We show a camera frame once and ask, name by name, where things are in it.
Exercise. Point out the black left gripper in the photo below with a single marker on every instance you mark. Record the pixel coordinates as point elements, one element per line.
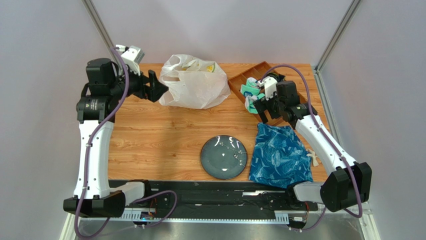
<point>156,89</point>

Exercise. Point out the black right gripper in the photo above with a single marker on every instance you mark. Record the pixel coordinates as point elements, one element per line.
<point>271,106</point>

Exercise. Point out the white plastic bag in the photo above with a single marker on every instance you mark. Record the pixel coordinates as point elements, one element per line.
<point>193,83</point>

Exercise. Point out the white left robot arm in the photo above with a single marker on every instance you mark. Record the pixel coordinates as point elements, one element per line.
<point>96,111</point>

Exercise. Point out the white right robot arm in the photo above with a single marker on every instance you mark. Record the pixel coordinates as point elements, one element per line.
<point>348,183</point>

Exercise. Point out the blue patterned cloth bag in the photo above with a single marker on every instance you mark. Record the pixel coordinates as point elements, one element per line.
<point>279,157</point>

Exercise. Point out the teal white sock lower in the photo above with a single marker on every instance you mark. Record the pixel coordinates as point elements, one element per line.
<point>249,102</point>

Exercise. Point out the teal white sock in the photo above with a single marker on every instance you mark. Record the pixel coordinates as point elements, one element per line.
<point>249,102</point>
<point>250,88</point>

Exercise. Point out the teal white sock upper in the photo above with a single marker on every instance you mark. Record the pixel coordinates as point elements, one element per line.
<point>250,88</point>

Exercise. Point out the brown compartment tray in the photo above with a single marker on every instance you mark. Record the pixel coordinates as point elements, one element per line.
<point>235,83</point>

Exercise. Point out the dark blue ceramic plate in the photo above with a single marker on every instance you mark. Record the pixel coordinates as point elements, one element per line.
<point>223,157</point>

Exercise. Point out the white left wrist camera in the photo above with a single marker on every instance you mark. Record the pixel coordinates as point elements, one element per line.
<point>132,56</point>

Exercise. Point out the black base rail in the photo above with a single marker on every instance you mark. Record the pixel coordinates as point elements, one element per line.
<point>221,200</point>

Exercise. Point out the aluminium frame base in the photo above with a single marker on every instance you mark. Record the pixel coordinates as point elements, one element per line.
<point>333,226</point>

